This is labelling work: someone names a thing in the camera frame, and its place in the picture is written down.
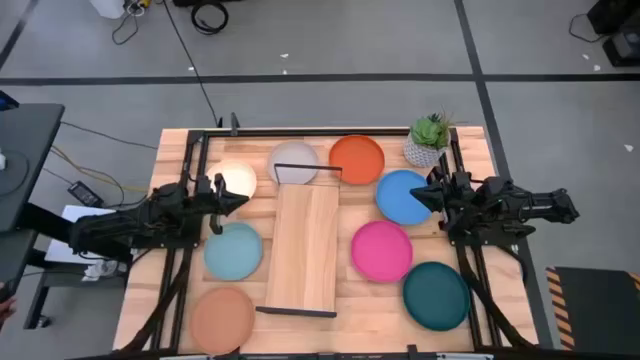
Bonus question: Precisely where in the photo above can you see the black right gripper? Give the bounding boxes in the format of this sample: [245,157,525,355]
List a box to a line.
[409,166,475,233]

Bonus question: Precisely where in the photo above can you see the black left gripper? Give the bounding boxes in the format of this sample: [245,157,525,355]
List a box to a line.
[193,172,250,236]

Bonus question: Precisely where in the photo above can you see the dark teal plate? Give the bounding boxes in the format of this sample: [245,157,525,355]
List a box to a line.
[402,261,472,332]

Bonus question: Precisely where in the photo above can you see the wooden shelf with black legs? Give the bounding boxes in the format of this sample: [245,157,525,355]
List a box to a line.
[255,162,344,319]

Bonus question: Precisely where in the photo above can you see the cream white plate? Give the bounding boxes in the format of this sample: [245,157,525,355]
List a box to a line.
[205,158,258,200]

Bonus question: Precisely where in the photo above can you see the succulent in white pot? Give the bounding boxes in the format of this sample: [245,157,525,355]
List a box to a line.
[402,110,457,169]

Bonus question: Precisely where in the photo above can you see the light blue plate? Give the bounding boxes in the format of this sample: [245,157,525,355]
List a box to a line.
[203,221,264,282]

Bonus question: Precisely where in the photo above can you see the pink plate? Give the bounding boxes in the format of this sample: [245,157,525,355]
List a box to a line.
[350,219,415,284]

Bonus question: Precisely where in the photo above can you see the grey plate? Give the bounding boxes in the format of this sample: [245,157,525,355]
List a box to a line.
[266,140,321,186]

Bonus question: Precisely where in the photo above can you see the orange plate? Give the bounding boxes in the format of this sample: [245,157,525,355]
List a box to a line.
[328,134,386,186]

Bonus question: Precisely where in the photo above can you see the terracotta plate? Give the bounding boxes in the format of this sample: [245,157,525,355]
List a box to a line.
[189,286,256,355]

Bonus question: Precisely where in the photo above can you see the crumpled clear plastic wrap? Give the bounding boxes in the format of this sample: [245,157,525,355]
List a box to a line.
[82,258,129,282]

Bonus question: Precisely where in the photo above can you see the black power adapter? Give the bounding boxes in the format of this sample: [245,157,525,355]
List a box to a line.
[67,180,105,208]

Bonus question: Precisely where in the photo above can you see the white paper sheet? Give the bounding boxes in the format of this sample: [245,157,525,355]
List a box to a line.
[44,204,119,266]

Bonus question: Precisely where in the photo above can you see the black metal stand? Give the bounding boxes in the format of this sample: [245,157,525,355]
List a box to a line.
[22,269,127,331]

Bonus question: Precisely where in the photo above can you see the black mat with hazard stripes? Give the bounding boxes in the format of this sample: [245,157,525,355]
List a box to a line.
[544,266,640,351]

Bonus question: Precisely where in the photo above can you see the black desk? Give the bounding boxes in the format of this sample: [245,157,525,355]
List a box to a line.
[0,102,66,301]

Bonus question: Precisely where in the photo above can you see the white bucket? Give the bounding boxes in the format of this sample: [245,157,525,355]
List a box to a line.
[88,0,126,20]

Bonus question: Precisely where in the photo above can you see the black equipment box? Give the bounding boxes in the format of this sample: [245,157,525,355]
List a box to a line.
[602,29,640,69]
[586,0,640,36]

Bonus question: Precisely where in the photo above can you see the person's hand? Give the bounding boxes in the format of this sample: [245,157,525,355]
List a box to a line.
[0,282,18,331]

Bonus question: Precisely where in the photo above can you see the black aluminium table frame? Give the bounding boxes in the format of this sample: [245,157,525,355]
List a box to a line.
[117,112,544,360]

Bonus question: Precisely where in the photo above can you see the long black floor cable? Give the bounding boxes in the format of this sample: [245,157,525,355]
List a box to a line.
[160,0,224,129]

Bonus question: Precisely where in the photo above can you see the yellow cable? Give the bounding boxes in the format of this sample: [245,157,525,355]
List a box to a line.
[49,144,151,194]

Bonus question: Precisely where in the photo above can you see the coiled black cable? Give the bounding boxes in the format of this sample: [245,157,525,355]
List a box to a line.
[189,1,230,36]

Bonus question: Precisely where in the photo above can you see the thin black looped cable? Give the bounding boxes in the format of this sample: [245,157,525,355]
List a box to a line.
[110,9,141,46]

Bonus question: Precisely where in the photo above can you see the black cable by equipment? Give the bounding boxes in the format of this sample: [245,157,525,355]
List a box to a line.
[568,12,609,44]

